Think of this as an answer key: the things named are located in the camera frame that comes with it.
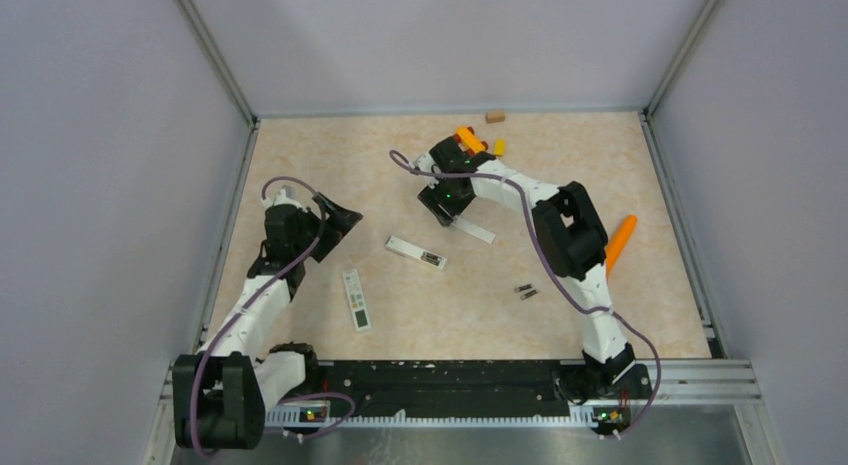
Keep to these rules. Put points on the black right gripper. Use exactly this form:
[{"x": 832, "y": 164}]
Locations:
[{"x": 446, "y": 213}]

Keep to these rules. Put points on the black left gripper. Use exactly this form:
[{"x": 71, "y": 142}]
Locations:
[{"x": 335, "y": 227}]

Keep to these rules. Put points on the white remote battery cover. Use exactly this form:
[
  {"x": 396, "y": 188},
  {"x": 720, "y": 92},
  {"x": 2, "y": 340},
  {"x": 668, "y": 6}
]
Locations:
[{"x": 474, "y": 230}]

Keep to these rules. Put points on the white remote control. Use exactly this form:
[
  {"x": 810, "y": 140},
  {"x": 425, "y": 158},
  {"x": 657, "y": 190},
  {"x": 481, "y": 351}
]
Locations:
[{"x": 411, "y": 251}]

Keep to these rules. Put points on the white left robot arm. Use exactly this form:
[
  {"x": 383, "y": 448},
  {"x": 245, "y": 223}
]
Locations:
[{"x": 223, "y": 392}]

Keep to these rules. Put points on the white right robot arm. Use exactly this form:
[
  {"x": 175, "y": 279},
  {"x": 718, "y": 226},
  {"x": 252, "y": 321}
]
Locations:
[{"x": 566, "y": 233}]

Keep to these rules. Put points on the white remote with buttons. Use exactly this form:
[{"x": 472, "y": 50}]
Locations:
[{"x": 356, "y": 300}]

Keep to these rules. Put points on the yellow toy brick car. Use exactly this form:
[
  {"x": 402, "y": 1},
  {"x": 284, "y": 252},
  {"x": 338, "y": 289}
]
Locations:
[{"x": 469, "y": 141}]

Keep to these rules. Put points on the yellow flat brick upper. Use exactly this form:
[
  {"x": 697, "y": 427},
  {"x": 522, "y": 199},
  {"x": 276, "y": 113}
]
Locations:
[{"x": 499, "y": 147}]

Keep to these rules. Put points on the small wooden block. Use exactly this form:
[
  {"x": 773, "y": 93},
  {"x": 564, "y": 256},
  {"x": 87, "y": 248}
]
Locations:
[{"x": 495, "y": 116}]

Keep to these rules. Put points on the orange toy carrot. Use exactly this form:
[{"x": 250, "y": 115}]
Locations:
[{"x": 619, "y": 241}]

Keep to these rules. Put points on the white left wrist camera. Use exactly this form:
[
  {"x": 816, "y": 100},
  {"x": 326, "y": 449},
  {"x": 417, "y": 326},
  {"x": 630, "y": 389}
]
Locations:
[{"x": 284, "y": 196}]

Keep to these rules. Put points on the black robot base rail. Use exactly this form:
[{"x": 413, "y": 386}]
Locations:
[{"x": 475, "y": 393}]

